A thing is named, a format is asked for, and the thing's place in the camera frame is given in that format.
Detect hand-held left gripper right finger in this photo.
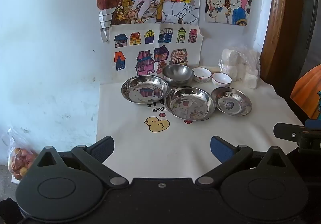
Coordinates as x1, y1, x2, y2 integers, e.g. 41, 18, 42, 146
195, 135, 294, 187

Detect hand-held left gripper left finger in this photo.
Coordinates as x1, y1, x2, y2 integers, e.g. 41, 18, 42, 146
30, 136, 129, 188

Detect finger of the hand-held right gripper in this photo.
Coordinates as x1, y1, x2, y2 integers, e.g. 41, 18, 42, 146
304, 119, 321, 130
273, 123, 306, 144

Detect small steel plate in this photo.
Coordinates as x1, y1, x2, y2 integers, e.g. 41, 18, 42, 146
211, 87, 252, 117

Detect large steel plate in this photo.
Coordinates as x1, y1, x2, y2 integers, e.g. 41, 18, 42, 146
164, 86, 216, 121
121, 75, 169, 104

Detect white bowl with red rim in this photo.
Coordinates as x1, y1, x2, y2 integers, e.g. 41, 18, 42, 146
212, 73, 233, 88
192, 67, 212, 84

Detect steel bowl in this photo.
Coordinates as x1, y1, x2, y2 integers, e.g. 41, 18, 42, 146
162, 64, 194, 87

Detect orange cloth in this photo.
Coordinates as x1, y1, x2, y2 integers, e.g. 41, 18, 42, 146
290, 65, 321, 120

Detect white printed tablecloth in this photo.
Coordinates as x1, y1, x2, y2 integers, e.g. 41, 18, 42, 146
96, 64, 305, 181

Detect clear bag of white rolls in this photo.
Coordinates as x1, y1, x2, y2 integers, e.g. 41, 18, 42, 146
218, 47, 261, 89

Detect clear bag of snacks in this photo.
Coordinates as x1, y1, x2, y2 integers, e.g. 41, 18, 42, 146
2, 127, 40, 181

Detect colourful houses drawing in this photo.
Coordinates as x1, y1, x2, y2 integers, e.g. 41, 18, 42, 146
109, 25, 204, 84

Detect wooden frame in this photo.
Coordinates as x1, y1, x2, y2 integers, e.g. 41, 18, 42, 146
260, 0, 288, 82

